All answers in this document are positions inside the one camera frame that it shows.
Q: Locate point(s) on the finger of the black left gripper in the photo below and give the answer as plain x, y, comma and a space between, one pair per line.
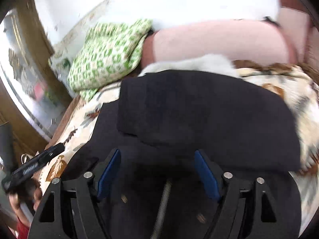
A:
24, 173

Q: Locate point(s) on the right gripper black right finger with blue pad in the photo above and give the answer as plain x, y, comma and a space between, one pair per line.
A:
246, 208

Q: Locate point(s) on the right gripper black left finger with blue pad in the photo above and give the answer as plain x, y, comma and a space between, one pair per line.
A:
69, 209

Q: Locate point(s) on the black coat with grey fur collar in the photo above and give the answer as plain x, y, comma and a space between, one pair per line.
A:
159, 121

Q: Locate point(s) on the person's left hand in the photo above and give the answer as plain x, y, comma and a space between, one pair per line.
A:
16, 201

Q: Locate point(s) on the leaf pattern fleece blanket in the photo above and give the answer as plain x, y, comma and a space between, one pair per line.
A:
295, 84

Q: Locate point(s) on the green white patterned cloth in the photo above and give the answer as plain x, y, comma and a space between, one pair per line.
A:
110, 52

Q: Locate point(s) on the pink quilted bolster cushion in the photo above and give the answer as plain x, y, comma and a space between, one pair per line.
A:
262, 42

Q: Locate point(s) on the brown wooden door frame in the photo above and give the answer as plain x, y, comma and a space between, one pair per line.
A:
33, 100

